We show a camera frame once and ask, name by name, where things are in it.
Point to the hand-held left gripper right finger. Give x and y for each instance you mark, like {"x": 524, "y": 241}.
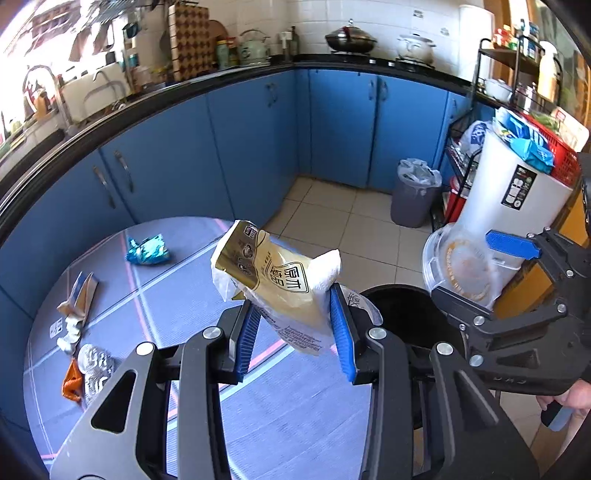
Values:
{"x": 341, "y": 332}

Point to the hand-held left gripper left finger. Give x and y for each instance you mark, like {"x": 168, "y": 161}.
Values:
{"x": 244, "y": 346}

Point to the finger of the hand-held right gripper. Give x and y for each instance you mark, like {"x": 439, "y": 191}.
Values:
{"x": 512, "y": 244}
{"x": 480, "y": 323}

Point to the clear round plastic lid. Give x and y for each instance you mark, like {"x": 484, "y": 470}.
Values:
{"x": 461, "y": 272}

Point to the black trash bin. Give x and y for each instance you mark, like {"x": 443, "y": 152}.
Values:
{"x": 406, "y": 314}

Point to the gold and white tissue packet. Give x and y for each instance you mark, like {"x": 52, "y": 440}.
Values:
{"x": 277, "y": 286}

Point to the gray trash can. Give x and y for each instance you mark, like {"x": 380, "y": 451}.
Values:
{"x": 413, "y": 203}

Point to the person's right hand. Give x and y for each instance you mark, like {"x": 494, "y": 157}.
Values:
{"x": 577, "y": 398}

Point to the white cylindrical appliance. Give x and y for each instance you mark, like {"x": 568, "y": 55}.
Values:
{"x": 508, "y": 207}

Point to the blue checked tablecloth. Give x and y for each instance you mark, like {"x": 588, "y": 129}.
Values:
{"x": 184, "y": 286}

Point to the light blue packet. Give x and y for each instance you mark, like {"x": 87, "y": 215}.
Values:
{"x": 531, "y": 154}

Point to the red plastic basket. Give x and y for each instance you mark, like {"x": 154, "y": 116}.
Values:
{"x": 561, "y": 154}

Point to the white printed plastic bag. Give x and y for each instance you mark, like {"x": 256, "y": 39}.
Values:
{"x": 473, "y": 134}

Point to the white bin liner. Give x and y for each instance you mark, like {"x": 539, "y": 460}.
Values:
{"x": 418, "y": 170}

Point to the teal box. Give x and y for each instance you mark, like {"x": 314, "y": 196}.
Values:
{"x": 515, "y": 122}

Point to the teal foil wrapper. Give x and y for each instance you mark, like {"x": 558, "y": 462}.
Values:
{"x": 147, "y": 251}

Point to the black metal shelf rack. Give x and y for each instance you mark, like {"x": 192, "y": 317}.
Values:
{"x": 480, "y": 92}

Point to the small white bowl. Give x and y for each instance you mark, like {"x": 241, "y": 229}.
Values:
{"x": 496, "y": 88}

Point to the torn beige and blue carton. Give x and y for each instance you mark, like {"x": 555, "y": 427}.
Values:
{"x": 81, "y": 295}

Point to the crumpled white wrapper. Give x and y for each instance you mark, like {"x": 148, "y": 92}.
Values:
{"x": 70, "y": 332}

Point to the orange wrapper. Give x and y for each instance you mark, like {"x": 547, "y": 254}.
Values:
{"x": 71, "y": 383}

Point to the blue kitchen cabinets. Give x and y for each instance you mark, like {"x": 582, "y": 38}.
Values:
{"x": 184, "y": 161}

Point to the white cooking pot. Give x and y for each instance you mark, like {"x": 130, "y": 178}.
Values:
{"x": 415, "y": 46}

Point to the black gas stove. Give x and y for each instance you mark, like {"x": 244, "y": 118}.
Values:
{"x": 383, "y": 59}

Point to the black wok with lid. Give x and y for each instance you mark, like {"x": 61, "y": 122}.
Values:
{"x": 351, "y": 39}

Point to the black kitchen countertop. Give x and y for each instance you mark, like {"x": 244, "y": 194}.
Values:
{"x": 138, "y": 107}

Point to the dark slim bottle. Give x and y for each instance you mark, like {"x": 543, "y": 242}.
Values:
{"x": 294, "y": 44}

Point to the green canister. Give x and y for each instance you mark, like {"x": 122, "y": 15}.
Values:
{"x": 222, "y": 54}

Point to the pale green kettle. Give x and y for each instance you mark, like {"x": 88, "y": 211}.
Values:
{"x": 254, "y": 48}

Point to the white dish tub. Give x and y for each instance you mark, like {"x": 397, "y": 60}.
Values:
{"x": 76, "y": 99}

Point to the stainless steel sink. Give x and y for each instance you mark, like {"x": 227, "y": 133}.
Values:
{"x": 27, "y": 138}

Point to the small chrome faucet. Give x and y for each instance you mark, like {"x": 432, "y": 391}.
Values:
{"x": 104, "y": 78}

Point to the checkered cutting board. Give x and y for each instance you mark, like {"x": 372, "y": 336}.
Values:
{"x": 189, "y": 41}

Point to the round wooden board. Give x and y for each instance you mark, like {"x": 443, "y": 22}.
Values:
{"x": 219, "y": 30}

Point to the tall chrome faucet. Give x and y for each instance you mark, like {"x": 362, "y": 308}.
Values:
{"x": 46, "y": 74}

